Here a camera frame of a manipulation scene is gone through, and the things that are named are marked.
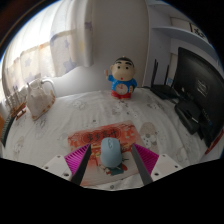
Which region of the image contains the black router with antennas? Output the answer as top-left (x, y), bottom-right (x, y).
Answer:
top-left (149, 59), bottom-right (181, 100)

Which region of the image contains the cartoon boy figurine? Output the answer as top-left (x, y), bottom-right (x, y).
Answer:
top-left (105, 55), bottom-right (138, 100)

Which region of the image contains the red printed mouse pad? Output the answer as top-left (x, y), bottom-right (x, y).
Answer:
top-left (67, 120), bottom-right (144, 187)

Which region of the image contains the light blue computer mouse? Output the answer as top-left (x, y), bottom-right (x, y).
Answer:
top-left (99, 137), bottom-right (123, 169)

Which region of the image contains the large white conch shell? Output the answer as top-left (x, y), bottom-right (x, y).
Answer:
top-left (25, 78), bottom-right (57, 121)

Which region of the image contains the black monitor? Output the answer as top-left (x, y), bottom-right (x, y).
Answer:
top-left (173, 46), bottom-right (224, 148)

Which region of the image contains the white shelf unit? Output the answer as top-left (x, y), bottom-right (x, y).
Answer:
top-left (144, 0), bottom-right (224, 88)

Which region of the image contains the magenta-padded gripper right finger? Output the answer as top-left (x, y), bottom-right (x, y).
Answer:
top-left (131, 143), bottom-right (184, 186)

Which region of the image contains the sheer white star-print curtain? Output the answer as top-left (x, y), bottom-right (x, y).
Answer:
top-left (1, 0), bottom-right (94, 101)

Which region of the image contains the white printed tablecloth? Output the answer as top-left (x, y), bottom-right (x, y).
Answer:
top-left (1, 87), bottom-right (218, 191)

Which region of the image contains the red paper sheet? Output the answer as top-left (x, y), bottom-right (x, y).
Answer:
top-left (204, 129), bottom-right (224, 156)

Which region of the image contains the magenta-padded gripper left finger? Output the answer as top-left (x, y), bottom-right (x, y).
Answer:
top-left (40, 143), bottom-right (93, 186)

